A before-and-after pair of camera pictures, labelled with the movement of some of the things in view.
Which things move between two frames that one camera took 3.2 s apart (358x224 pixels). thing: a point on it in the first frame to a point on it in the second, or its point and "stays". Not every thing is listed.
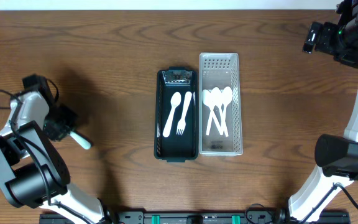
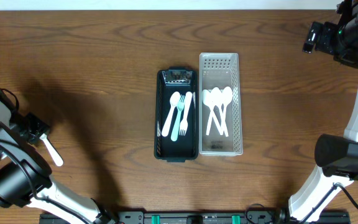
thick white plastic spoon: x=175 y=99 stays
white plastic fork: x=183 y=124 stays
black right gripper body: x=330 y=43 stays
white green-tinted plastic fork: x=81 y=140 to x=179 y=106
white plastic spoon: x=207 y=101 stays
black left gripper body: x=60 y=125 to x=37 y=125
